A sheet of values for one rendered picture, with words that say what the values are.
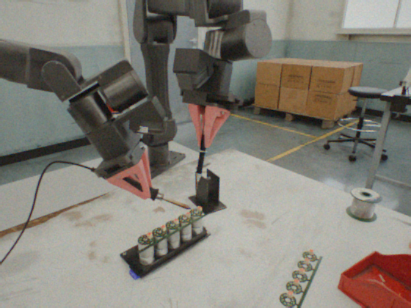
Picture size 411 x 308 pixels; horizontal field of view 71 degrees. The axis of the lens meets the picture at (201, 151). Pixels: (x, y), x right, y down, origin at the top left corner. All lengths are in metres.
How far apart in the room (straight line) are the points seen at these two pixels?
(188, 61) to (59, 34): 2.71
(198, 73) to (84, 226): 0.40
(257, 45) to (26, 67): 0.33
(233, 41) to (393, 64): 4.32
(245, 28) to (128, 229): 0.44
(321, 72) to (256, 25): 3.38
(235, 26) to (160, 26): 0.29
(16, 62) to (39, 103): 2.62
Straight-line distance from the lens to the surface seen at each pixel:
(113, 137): 0.48
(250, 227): 0.63
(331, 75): 3.82
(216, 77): 0.50
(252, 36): 0.47
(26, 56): 0.48
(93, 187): 0.81
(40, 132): 3.16
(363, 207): 0.71
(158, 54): 0.75
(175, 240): 0.53
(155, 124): 0.47
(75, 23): 3.17
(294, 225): 0.65
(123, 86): 0.48
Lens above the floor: 1.13
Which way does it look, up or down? 23 degrees down
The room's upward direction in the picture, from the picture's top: straight up
